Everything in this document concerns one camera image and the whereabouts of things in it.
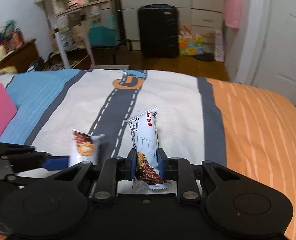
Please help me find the teal shopping bag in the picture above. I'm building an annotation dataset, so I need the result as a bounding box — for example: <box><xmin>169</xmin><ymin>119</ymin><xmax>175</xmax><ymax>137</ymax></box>
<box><xmin>88</xmin><ymin>15</ymin><xmax>117</xmax><ymax>47</ymax></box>

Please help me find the black suitcase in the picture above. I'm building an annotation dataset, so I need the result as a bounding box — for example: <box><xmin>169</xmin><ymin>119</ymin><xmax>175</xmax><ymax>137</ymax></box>
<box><xmin>138</xmin><ymin>4</ymin><xmax>179</xmax><ymax>58</ymax></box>

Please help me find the colourful gift bag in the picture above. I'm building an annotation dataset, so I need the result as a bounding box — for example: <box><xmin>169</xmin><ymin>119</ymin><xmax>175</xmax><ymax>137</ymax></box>
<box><xmin>178</xmin><ymin>25</ymin><xmax>204</xmax><ymax>56</ymax></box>

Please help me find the striped bed sheet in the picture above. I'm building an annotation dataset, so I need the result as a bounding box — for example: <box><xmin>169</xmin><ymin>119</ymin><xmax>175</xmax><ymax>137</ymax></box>
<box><xmin>0</xmin><ymin>69</ymin><xmax>296</xmax><ymax>239</ymax></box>

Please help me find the white wardrobe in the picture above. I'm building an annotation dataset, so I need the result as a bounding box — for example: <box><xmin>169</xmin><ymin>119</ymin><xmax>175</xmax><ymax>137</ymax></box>
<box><xmin>118</xmin><ymin>0</ymin><xmax>226</xmax><ymax>52</ymax></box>

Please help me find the white snack bar wrapper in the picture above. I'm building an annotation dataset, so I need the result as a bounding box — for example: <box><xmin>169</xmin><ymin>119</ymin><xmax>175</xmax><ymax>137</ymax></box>
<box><xmin>69</xmin><ymin>129</ymin><xmax>105</xmax><ymax>167</ymax></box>

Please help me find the white rolling side table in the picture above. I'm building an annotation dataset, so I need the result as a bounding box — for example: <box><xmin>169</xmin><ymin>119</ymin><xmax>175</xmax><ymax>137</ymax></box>
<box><xmin>45</xmin><ymin>0</ymin><xmax>144</xmax><ymax>69</ymax></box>

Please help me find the dark wooden nightstand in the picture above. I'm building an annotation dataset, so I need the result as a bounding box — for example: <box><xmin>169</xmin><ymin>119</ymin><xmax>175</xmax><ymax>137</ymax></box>
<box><xmin>0</xmin><ymin>38</ymin><xmax>40</xmax><ymax>73</ymax></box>

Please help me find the pink hanging bag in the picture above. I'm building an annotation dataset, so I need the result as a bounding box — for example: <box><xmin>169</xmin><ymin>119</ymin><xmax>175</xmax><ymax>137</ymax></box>
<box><xmin>224</xmin><ymin>0</ymin><xmax>242</xmax><ymax>29</ymax></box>

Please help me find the white door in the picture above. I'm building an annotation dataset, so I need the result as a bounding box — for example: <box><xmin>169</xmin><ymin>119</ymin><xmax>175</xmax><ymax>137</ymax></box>
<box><xmin>253</xmin><ymin>0</ymin><xmax>296</xmax><ymax>106</ymax></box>

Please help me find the orange drink bottle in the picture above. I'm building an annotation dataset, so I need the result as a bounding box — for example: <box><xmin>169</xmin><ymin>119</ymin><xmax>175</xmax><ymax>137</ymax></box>
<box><xmin>12</xmin><ymin>29</ymin><xmax>24</xmax><ymax>48</ymax></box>

